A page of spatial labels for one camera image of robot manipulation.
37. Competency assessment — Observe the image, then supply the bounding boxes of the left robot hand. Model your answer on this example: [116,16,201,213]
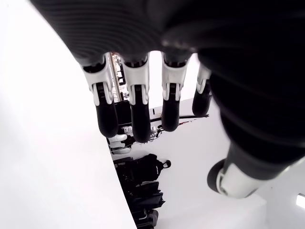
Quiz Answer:
[30,0,305,199]

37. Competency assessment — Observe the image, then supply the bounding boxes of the long black pole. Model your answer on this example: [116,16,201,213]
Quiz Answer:
[150,113,211,126]

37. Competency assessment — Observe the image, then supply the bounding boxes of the black cabinet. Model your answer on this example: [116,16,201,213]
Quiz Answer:
[114,100,132,126]

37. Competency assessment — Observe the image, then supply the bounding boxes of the white humanoid robot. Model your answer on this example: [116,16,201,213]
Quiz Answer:
[107,126,165,155]

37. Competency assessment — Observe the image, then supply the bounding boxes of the black backpack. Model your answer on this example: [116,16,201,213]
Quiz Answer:
[113,154,172,186]

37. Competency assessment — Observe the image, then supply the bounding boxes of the black equipment bags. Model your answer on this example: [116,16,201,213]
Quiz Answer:
[121,181,166,229]

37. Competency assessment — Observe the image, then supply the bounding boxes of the aluminium frame desk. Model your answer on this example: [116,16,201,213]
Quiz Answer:
[108,52,131,103]

